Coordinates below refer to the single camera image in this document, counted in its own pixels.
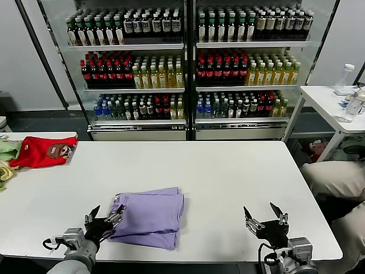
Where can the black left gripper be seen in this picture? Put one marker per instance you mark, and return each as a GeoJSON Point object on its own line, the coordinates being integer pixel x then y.
{"type": "Point", "coordinates": [98, 231]}

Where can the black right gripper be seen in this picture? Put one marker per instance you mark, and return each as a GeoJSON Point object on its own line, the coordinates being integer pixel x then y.
{"type": "Point", "coordinates": [273, 232]}

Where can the lavender purple T-shirt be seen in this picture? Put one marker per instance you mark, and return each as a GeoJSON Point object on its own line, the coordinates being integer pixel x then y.
{"type": "Point", "coordinates": [154, 217]}

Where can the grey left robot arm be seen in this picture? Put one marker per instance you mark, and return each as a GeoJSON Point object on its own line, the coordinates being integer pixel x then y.
{"type": "Point", "coordinates": [77, 262]}

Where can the silver left wrist block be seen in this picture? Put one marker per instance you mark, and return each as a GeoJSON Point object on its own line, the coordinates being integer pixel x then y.
{"type": "Point", "coordinates": [73, 238]}

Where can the silver wrist block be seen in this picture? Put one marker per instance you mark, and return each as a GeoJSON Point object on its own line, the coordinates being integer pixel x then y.
{"type": "Point", "coordinates": [299, 248]}
{"type": "Point", "coordinates": [73, 238]}

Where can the silver right wrist block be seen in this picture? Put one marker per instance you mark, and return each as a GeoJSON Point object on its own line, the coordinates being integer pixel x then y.
{"type": "Point", "coordinates": [299, 248]}

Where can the red plush toy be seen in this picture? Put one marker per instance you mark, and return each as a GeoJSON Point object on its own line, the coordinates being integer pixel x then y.
{"type": "Point", "coordinates": [318, 148]}

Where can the red bear-print T-shirt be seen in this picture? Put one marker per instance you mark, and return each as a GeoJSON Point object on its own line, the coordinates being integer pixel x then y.
{"type": "Point", "coordinates": [37, 155]}

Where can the glass-door beverage display cooler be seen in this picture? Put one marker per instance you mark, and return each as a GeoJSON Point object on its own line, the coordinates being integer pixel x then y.
{"type": "Point", "coordinates": [137, 132]}

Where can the shelf of drink bottles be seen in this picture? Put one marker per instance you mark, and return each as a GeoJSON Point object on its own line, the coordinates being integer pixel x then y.
{"type": "Point", "coordinates": [242, 132]}

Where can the white cooler shelf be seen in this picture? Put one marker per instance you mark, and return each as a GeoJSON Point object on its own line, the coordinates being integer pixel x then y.
{"type": "Point", "coordinates": [137, 122]}
{"type": "Point", "coordinates": [128, 47]}
{"type": "Point", "coordinates": [134, 90]}
{"type": "Point", "coordinates": [251, 44]}
{"type": "Point", "coordinates": [245, 88]}
{"type": "Point", "coordinates": [239, 121]}

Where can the white adjacent table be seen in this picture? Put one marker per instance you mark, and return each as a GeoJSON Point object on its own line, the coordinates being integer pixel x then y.
{"type": "Point", "coordinates": [42, 134]}

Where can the pale yellow garment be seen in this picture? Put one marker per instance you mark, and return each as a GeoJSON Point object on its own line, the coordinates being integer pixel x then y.
{"type": "Point", "coordinates": [5, 172]}

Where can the small blue water bottle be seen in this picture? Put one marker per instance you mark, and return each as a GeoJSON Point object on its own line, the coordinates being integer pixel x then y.
{"type": "Point", "coordinates": [106, 111]}
{"type": "Point", "coordinates": [199, 109]}
{"type": "Point", "coordinates": [207, 109]}
{"type": "Point", "coordinates": [98, 111]}

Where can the small white-cap dark drink bottle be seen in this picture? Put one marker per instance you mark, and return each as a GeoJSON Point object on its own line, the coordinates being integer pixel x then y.
{"type": "Point", "coordinates": [238, 109]}
{"type": "Point", "coordinates": [142, 111]}
{"type": "Point", "coordinates": [231, 109]}
{"type": "Point", "coordinates": [127, 112]}
{"type": "Point", "coordinates": [150, 111]}
{"type": "Point", "coordinates": [135, 112]}
{"type": "Point", "coordinates": [253, 108]}
{"type": "Point", "coordinates": [245, 108]}

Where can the green cloth bundle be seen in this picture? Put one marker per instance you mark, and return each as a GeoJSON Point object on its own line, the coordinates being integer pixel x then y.
{"type": "Point", "coordinates": [352, 147]}

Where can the small yellow tea bottle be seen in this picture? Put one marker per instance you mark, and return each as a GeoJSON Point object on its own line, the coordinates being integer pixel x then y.
{"type": "Point", "coordinates": [276, 108]}
{"type": "Point", "coordinates": [173, 111]}
{"type": "Point", "coordinates": [283, 108]}
{"type": "Point", "coordinates": [180, 111]}

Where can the light green garment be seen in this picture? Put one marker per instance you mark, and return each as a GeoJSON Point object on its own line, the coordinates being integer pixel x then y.
{"type": "Point", "coordinates": [10, 149]}

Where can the small red-cap cola bottle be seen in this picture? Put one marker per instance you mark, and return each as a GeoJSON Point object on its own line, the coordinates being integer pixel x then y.
{"type": "Point", "coordinates": [268, 105]}
{"type": "Point", "coordinates": [158, 109]}
{"type": "Point", "coordinates": [260, 106]}
{"type": "Point", "coordinates": [166, 109]}

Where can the small green-tinted water bottle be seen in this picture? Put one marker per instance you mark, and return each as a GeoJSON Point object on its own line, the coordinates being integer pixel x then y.
{"type": "Point", "coordinates": [223, 109]}
{"type": "Point", "coordinates": [216, 109]}

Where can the white side table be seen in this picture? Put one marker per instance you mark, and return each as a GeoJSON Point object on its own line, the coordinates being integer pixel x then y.
{"type": "Point", "coordinates": [322, 100]}

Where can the small blue item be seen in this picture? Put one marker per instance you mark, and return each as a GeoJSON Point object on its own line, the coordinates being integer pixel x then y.
{"type": "Point", "coordinates": [345, 100]}

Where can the green-cap yellow tea bottle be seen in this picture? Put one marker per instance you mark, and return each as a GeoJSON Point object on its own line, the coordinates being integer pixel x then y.
{"type": "Point", "coordinates": [260, 75]}
{"type": "Point", "coordinates": [145, 78]}
{"type": "Point", "coordinates": [162, 78]}
{"type": "Point", "coordinates": [137, 78]}
{"type": "Point", "coordinates": [251, 75]}
{"type": "Point", "coordinates": [285, 74]}
{"type": "Point", "coordinates": [268, 75]}
{"type": "Point", "coordinates": [277, 75]}
{"type": "Point", "coordinates": [179, 77]}
{"type": "Point", "coordinates": [154, 78]}
{"type": "Point", "coordinates": [170, 77]}
{"type": "Point", "coordinates": [294, 74]}

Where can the white tray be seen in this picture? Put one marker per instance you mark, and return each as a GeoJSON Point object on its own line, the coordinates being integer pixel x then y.
{"type": "Point", "coordinates": [343, 92]}

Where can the tall clear white-cap bottle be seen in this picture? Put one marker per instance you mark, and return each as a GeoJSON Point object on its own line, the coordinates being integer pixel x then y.
{"type": "Point", "coordinates": [345, 78]}

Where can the black-framed open cooler door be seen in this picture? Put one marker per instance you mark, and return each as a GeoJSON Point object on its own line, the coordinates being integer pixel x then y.
{"type": "Point", "coordinates": [323, 42]}
{"type": "Point", "coordinates": [44, 57]}

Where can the green-cap dark tea bottle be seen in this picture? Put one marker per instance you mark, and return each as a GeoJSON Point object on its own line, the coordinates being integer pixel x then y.
{"type": "Point", "coordinates": [100, 33]}
{"type": "Point", "coordinates": [119, 32]}
{"type": "Point", "coordinates": [91, 33]}
{"type": "Point", "coordinates": [231, 29]}
{"type": "Point", "coordinates": [221, 29]}
{"type": "Point", "coordinates": [201, 30]}
{"type": "Point", "coordinates": [211, 30]}
{"type": "Point", "coordinates": [241, 29]}
{"type": "Point", "coordinates": [251, 28]}
{"type": "Point", "coordinates": [110, 33]}
{"type": "Point", "coordinates": [72, 34]}
{"type": "Point", "coordinates": [81, 34]}

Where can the grey-label dark drink bottle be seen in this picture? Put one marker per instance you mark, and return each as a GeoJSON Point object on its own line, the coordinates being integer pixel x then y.
{"type": "Point", "coordinates": [166, 25]}
{"type": "Point", "coordinates": [146, 26]}
{"type": "Point", "coordinates": [156, 25]}
{"type": "Point", "coordinates": [176, 25]}
{"type": "Point", "coordinates": [137, 26]}
{"type": "Point", "coordinates": [127, 27]}

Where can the beige-label dark drink bottle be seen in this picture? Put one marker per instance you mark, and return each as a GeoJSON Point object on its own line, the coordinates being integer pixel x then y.
{"type": "Point", "coordinates": [289, 24]}
{"type": "Point", "coordinates": [270, 25]}
{"type": "Point", "coordinates": [299, 24]}
{"type": "Point", "coordinates": [260, 25]}
{"type": "Point", "coordinates": [308, 23]}
{"type": "Point", "coordinates": [280, 25]}

